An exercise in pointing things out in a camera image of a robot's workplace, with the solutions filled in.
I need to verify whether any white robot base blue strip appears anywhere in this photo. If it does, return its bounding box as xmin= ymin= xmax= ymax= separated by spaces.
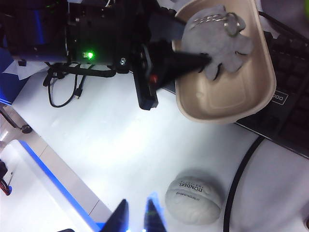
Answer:
xmin=0 ymin=96 xmax=117 ymax=232

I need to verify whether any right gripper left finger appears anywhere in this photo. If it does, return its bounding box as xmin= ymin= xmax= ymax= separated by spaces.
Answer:
xmin=103 ymin=199 xmax=129 ymax=232

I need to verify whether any thin black usb cable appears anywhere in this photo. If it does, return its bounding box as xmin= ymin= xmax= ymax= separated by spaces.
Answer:
xmin=42 ymin=62 xmax=88 ymax=108

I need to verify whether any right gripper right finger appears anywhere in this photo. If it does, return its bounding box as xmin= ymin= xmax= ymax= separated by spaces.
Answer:
xmin=143 ymin=191 xmax=168 ymax=232

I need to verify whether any thick black cable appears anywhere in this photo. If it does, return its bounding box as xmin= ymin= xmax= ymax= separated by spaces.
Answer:
xmin=223 ymin=136 xmax=267 ymax=232

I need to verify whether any grey fluffy octopus plush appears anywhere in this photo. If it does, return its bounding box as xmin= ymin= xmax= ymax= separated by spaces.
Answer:
xmin=181 ymin=4 xmax=254 ymax=82

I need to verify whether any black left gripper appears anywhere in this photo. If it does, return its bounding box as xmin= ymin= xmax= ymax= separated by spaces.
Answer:
xmin=67 ymin=0 xmax=187 ymax=111

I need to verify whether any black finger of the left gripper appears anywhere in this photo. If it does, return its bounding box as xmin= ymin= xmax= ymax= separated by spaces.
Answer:
xmin=150 ymin=40 xmax=211 ymax=92

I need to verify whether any black mechanical keyboard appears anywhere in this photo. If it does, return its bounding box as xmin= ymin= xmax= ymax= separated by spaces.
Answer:
xmin=156 ymin=9 xmax=309 ymax=160

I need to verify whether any white oval bowl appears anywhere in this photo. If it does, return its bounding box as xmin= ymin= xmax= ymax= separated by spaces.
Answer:
xmin=174 ymin=0 xmax=277 ymax=125

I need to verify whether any white brain-shaped stress ball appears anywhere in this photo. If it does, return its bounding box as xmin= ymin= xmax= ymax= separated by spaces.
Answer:
xmin=164 ymin=169 xmax=224 ymax=224

